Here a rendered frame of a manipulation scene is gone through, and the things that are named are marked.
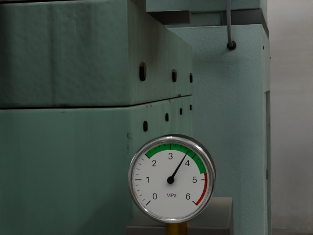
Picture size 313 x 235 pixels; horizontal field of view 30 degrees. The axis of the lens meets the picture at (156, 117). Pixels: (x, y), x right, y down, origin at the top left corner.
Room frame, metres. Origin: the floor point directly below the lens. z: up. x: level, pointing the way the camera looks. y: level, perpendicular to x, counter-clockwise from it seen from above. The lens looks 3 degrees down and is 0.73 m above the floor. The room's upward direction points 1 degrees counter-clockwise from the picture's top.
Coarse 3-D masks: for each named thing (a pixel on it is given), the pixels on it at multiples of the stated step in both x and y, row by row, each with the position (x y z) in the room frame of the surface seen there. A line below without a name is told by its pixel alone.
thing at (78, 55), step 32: (64, 0) 0.49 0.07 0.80; (96, 0) 0.48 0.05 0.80; (128, 0) 0.48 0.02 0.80; (0, 32) 0.50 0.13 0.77; (32, 32) 0.49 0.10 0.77; (64, 32) 0.49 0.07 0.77; (96, 32) 0.48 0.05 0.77; (128, 32) 0.48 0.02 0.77; (160, 32) 0.66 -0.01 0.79; (0, 64) 0.50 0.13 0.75; (32, 64) 0.49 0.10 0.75; (64, 64) 0.49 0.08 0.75; (96, 64) 0.48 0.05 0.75; (128, 64) 0.48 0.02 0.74; (160, 64) 0.65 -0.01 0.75; (0, 96) 0.50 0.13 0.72; (32, 96) 0.49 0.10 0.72; (64, 96) 0.49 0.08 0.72; (96, 96) 0.48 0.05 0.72; (128, 96) 0.48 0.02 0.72; (160, 96) 0.65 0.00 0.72
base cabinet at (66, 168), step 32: (0, 128) 0.50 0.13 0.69; (32, 128) 0.49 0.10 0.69; (64, 128) 0.49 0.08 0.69; (96, 128) 0.48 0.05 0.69; (128, 128) 0.48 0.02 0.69; (160, 128) 0.64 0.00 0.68; (192, 128) 1.02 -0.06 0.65; (0, 160) 0.50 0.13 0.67; (32, 160) 0.49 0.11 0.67; (64, 160) 0.49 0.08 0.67; (96, 160) 0.48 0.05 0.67; (128, 160) 0.48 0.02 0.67; (0, 192) 0.50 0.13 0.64; (32, 192) 0.49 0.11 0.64; (64, 192) 0.49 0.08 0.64; (96, 192) 0.48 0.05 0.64; (128, 192) 0.48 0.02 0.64; (0, 224) 0.50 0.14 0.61; (32, 224) 0.49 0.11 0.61; (64, 224) 0.49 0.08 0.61; (96, 224) 0.48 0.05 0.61
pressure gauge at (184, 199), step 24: (144, 144) 0.41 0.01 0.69; (168, 144) 0.41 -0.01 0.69; (192, 144) 0.41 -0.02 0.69; (144, 168) 0.41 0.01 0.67; (168, 168) 0.41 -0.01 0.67; (192, 168) 0.41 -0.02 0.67; (144, 192) 0.41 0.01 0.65; (168, 192) 0.41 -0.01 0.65; (192, 192) 0.41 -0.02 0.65; (168, 216) 0.41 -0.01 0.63; (192, 216) 0.41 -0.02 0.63
